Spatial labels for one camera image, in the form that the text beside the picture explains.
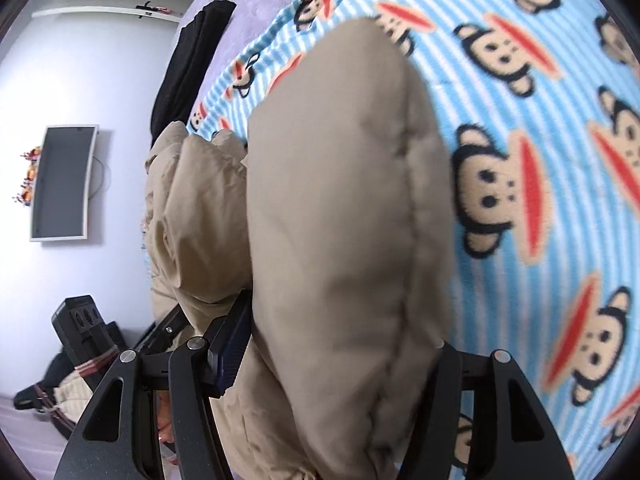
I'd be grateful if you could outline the red orange wall decoration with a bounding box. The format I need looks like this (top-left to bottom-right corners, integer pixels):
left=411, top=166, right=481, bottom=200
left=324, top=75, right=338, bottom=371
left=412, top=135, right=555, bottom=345
left=14, top=146, right=42, bottom=207

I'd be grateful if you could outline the wall mounted monitor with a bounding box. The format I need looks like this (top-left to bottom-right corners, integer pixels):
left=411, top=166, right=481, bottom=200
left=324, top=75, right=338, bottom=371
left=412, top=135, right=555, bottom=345
left=30, top=125, right=99, bottom=242

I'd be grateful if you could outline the blue monkey print blanket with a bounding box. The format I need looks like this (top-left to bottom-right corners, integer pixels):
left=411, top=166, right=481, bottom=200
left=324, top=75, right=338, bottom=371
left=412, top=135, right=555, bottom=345
left=183, top=0, right=639, bottom=479

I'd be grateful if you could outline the gloved left hand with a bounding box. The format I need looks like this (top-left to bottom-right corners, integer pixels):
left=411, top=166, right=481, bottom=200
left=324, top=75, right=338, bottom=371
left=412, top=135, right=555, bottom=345
left=51, top=370, right=93, bottom=428

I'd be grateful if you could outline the black monitor cable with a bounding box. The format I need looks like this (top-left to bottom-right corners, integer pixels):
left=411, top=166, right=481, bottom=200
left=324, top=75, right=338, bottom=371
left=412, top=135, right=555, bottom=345
left=88, top=155, right=109, bottom=201

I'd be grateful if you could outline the black folded garment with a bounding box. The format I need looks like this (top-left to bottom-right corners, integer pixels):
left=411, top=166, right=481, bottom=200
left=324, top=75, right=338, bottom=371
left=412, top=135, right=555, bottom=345
left=150, top=0, right=235, bottom=144

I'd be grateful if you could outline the tan puffer jacket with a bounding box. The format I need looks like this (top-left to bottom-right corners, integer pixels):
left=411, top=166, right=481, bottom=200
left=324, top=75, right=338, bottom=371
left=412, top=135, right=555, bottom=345
left=144, top=18, right=454, bottom=479

